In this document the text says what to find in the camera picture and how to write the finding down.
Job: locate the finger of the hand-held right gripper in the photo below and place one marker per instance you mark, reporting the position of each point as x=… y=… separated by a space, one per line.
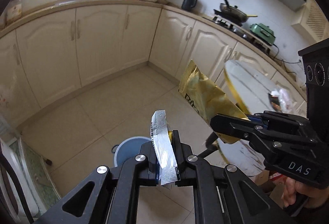
x=231 y=126
x=280 y=120

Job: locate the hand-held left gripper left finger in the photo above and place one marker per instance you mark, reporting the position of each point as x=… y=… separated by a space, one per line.
x=147 y=154

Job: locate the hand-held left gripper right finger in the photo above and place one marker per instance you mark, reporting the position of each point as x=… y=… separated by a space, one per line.
x=183 y=159

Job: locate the silver foil sachet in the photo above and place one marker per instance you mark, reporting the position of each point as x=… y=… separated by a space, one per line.
x=164 y=152

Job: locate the blue plastic bucket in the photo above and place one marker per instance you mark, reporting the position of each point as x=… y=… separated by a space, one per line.
x=128 y=149

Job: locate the gold snack packet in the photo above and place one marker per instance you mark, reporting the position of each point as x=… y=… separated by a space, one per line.
x=205 y=95

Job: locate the person's right hand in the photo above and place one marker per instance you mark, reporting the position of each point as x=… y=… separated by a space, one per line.
x=290 y=195

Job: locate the clear plastic bag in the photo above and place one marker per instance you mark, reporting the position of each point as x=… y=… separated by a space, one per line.
x=282 y=96

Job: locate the round marble table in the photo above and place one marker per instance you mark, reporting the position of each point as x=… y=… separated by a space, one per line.
x=257 y=80

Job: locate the green electric grill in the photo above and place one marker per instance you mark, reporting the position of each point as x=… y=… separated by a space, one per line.
x=262 y=32

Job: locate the black gas stove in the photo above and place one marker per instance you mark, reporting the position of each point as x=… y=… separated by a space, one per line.
x=226 y=24

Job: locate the wooden spatula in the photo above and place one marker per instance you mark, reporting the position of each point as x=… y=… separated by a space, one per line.
x=252 y=16

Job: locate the black frying pan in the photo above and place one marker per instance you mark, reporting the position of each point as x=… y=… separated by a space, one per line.
x=234 y=13

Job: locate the black kettle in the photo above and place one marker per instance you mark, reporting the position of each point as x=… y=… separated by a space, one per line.
x=189 y=3

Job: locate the clear oil jug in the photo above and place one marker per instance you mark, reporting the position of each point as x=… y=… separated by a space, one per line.
x=14 y=10

